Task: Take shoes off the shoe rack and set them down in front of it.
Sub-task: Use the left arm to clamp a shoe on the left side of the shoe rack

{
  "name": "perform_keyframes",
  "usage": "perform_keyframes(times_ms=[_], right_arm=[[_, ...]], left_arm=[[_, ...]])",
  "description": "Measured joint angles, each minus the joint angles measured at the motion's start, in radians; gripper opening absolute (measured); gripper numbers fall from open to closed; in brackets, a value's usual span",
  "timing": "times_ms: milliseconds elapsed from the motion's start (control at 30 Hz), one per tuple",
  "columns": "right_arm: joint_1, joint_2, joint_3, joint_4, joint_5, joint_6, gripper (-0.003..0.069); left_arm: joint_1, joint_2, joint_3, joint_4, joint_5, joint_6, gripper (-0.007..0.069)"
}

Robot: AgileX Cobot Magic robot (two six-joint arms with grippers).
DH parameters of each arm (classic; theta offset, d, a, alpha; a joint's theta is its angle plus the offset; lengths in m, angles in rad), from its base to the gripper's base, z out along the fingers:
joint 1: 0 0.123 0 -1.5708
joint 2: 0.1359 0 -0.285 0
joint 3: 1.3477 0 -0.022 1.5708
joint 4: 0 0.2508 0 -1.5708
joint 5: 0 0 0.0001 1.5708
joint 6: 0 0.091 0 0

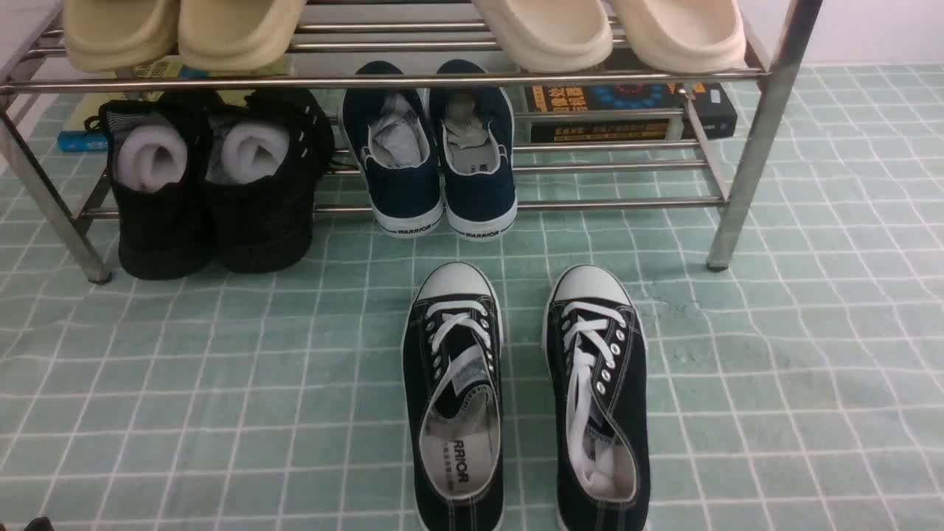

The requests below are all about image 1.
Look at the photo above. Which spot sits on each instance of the black mesh sneaker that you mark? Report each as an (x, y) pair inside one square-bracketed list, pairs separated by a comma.
[(157, 154), (266, 158)]

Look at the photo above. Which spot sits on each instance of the steel shoe rack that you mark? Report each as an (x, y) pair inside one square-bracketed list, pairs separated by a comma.
[(775, 77)]

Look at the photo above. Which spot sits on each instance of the left black canvas sneaker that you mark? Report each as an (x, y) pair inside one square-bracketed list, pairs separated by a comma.
[(451, 346)]

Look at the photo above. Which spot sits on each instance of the black canvas sneaker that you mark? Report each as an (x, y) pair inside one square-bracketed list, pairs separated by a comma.
[(451, 346), (596, 352)]

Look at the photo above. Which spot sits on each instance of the right black canvas sneaker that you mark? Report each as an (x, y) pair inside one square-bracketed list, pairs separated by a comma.
[(596, 352)]

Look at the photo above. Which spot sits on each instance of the right navy slip-on shoe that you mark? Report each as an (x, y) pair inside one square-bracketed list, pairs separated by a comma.
[(474, 130)]

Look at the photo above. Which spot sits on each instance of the navy slip-on shoe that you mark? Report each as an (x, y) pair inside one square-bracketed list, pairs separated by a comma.
[(474, 130), (392, 144)]

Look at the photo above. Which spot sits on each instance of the left navy slip-on shoe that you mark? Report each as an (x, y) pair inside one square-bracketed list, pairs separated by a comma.
[(392, 144)]

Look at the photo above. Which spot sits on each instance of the cream slipper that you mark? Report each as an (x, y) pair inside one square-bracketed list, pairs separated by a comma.
[(550, 36), (686, 37)]

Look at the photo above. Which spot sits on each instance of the black box orange text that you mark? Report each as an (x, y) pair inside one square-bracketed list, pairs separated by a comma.
[(625, 112)]

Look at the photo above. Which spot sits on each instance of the far right cream slipper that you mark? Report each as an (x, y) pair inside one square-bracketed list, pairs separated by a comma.
[(686, 37)]

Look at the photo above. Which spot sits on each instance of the beige slipper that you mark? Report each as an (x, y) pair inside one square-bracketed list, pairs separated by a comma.
[(105, 36), (236, 36)]

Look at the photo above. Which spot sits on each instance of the yellow blue book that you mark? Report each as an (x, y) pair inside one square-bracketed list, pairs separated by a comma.
[(80, 134)]

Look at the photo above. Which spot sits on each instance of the far left beige slipper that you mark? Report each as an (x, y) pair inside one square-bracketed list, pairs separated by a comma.
[(105, 36)]

